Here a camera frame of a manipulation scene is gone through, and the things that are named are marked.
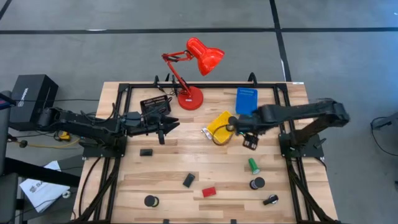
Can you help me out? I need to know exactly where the white printed paper sheet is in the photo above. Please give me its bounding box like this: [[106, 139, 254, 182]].
[[19, 160, 71, 214]]

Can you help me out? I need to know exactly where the yellow plastic basket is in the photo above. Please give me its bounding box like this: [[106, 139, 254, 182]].
[[206, 110, 238, 146]]

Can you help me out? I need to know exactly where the black bench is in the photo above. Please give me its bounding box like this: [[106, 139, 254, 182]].
[[0, 157, 81, 224]]

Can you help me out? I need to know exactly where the black plastic basket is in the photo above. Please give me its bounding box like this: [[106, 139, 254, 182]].
[[139, 94, 172, 116]]

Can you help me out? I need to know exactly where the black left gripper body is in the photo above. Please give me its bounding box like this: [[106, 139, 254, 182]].
[[127, 113, 166, 146]]

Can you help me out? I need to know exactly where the dark sand black-capped hourglass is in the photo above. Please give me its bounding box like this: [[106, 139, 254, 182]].
[[249, 176, 266, 191]]

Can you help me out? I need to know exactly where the silver ribbed ring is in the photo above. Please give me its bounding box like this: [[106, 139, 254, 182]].
[[201, 126, 214, 140]]

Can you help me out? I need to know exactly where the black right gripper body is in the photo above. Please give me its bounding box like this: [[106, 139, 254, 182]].
[[244, 113, 266, 136]]

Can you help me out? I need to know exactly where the blue plastic basket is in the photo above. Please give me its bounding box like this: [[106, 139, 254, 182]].
[[234, 87, 259, 116]]

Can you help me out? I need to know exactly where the red desk lamp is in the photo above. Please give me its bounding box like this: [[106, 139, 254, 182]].
[[160, 37, 226, 111]]

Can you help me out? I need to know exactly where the black cardboard box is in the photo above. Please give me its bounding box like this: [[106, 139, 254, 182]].
[[8, 73, 59, 131]]

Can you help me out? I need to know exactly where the red plastic box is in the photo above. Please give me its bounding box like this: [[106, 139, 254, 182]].
[[201, 186, 217, 198]]

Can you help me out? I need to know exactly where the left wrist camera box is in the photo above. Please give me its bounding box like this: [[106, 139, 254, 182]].
[[123, 111, 141, 128]]

